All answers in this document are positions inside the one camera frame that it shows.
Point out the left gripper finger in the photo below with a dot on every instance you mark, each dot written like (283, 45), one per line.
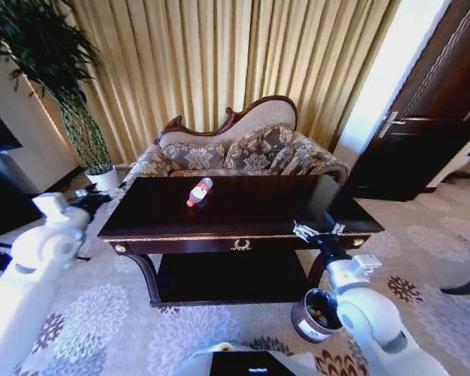
(87, 190)
(104, 198)

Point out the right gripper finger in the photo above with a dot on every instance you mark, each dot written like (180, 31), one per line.
(305, 230)
(337, 229)

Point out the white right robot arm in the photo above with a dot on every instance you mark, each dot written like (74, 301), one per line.
(376, 317)

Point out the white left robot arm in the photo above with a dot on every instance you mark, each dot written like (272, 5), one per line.
(27, 282)

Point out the round brown trash bin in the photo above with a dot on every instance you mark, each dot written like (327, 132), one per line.
(311, 325)

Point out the white plant pot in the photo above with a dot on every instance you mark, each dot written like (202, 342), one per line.
(102, 178)

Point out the dark wooden console table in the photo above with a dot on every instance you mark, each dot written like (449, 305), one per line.
(235, 219)

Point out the floral bolster cushion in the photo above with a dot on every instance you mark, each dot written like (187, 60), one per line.
(297, 158)

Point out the dark television cabinet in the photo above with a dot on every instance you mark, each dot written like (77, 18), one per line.
(8, 184)

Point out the large floral sofa cushion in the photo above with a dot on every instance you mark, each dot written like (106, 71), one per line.
(258, 150)

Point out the clear plastic bottle red cap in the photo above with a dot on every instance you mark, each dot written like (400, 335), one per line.
(199, 192)

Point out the small floral sofa cushion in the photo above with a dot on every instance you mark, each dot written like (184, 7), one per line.
(194, 156)

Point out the carved floral upholstered sofa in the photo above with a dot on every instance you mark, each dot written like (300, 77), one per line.
(219, 125)

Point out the black and white chair base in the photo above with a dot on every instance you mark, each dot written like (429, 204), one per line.
(468, 284)

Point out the white robot front shell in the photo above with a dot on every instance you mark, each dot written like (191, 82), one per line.
(239, 360)

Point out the tall green potted plant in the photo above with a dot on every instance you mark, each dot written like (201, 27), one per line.
(43, 51)

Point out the dark brown wooden door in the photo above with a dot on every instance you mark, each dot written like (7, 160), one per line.
(434, 117)

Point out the beige pleated curtain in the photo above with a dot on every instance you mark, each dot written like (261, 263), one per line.
(203, 58)

